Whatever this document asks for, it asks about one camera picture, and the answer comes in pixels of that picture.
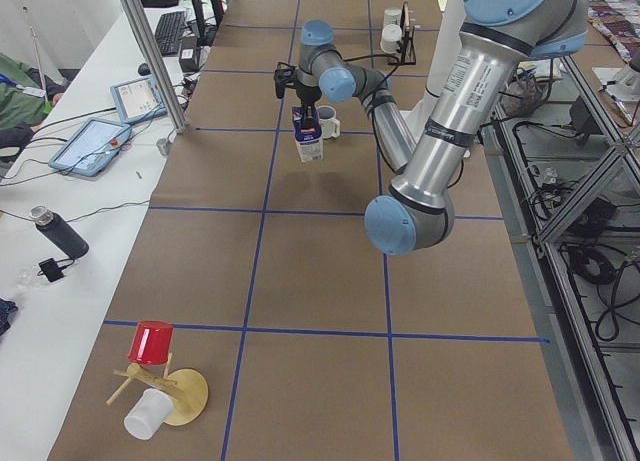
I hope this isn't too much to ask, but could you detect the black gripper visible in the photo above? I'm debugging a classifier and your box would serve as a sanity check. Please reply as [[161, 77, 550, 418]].
[[295, 80, 320, 130]]

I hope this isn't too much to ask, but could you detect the white mug dark interior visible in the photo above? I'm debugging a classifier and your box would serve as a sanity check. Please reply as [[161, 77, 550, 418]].
[[316, 105, 341, 139]]

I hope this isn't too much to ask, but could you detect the milk carton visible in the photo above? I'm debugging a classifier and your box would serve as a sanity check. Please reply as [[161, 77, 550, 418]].
[[291, 107, 323, 163]]

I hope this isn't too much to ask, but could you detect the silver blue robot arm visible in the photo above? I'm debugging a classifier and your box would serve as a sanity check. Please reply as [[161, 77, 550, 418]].
[[295, 0, 589, 255]]

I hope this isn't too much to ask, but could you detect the white cup in rack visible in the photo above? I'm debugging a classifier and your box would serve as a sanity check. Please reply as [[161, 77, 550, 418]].
[[380, 24, 403, 54], [383, 7, 402, 27]]

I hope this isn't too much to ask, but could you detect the red plastic cup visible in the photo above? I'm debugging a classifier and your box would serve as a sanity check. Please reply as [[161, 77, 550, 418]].
[[128, 320, 174, 365]]

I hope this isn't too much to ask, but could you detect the white plastic cup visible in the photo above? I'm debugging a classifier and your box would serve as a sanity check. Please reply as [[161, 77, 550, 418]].
[[123, 388, 174, 440]]

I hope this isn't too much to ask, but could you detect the black power adapter box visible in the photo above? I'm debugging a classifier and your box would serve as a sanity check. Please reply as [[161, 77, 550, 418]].
[[179, 35, 209, 73]]

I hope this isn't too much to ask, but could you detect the small metal cylinder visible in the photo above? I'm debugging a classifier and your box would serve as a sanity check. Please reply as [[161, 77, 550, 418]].
[[156, 138, 171, 157]]

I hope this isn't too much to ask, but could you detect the black keyboard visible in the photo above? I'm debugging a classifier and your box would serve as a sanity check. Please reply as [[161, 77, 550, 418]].
[[154, 11, 186, 56]]

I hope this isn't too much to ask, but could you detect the teach pendant far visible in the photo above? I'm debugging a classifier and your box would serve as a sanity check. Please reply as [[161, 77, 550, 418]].
[[110, 75, 167, 125]]

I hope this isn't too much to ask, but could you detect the teach pendant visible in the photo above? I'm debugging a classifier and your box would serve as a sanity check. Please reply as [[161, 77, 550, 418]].
[[110, 75, 167, 125], [48, 118, 132, 178]]

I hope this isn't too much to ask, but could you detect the teach pendant near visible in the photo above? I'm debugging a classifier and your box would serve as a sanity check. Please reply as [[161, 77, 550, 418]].
[[48, 118, 132, 178]]

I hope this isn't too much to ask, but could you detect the black water bottle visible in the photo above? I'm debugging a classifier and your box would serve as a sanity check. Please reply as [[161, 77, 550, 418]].
[[30, 206, 89, 260]]

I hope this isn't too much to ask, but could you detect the person in green jacket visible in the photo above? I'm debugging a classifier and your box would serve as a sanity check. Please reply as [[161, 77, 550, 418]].
[[1, 54, 66, 154]]

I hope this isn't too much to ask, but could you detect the black binder clip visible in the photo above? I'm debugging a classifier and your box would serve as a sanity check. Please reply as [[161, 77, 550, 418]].
[[38, 258, 64, 283]]

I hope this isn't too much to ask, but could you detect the wooden mug tree stand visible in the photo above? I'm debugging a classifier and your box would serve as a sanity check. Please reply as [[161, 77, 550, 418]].
[[105, 354, 209, 426]]

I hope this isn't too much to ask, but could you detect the black camera cable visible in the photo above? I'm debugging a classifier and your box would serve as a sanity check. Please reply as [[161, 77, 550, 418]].
[[344, 53, 406, 82]]

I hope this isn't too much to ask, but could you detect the black wire cup rack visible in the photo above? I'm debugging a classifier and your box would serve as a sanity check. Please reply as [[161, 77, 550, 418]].
[[389, 2, 417, 66]]

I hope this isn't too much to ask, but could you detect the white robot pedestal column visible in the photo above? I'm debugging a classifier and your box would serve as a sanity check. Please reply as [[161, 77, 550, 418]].
[[400, 0, 466, 166]]

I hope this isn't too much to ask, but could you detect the aluminium frame post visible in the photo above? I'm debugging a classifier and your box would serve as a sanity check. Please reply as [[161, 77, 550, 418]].
[[120, 0, 187, 134]]

